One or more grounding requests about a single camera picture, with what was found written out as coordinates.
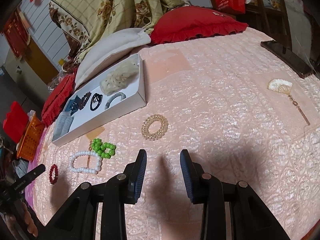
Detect cream dotted scrunchie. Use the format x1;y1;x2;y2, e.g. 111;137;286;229
100;62;139;96

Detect red hanging wall decoration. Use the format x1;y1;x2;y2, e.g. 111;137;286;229
1;9;30;60

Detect blue hair claw clip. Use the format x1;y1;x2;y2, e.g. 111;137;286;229
65;96;83;116

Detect dark brown bead bracelet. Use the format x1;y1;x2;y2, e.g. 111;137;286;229
77;91;92;111

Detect grey fluffy hair clip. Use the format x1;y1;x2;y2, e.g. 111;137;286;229
54;112;73;138

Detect green bead bracelet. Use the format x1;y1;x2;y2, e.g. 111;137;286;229
90;138;117;159

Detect red ruffled pillow right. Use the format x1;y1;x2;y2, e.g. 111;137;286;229
150;6;248;45

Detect white shallow cardboard tray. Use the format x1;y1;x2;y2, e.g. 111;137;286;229
52;54;146;146

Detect red paper bag in basket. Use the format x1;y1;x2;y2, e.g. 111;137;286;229
3;101;29;144

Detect red ruffled cushion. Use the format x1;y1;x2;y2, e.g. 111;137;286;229
41;73;75;127

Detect clear plastic bags pile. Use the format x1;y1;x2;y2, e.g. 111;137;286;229
48;59;75;93

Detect purple floral blanket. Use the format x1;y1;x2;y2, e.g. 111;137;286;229
23;127;48;209

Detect left hand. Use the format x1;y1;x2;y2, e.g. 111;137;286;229
4;200;39;239

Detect orange plastic basket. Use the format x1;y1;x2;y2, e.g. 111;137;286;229
17;115;45;161

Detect grey spiral hair tie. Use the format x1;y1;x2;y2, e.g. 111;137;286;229
104;91;127;111

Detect wooden shelf rack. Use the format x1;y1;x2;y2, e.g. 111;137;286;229
236;0;292;49

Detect floral checked quilt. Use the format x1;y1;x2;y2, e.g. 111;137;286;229
49;0;187;63

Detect pink quilted bedspread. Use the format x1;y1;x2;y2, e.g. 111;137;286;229
31;28;319;239

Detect white pillow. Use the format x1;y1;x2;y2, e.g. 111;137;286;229
75;28;151;88

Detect red bead bracelet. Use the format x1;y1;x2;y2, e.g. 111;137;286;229
48;164;59;185

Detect black smartphone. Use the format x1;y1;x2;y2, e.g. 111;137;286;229
260;40;313;79

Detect black hair ties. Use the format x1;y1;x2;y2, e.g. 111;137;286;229
89;92;104;112

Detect clear spiral hair tie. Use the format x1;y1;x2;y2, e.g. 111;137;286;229
140;114;169;141

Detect white pearl bracelet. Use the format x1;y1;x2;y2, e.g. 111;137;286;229
68;150;103;175

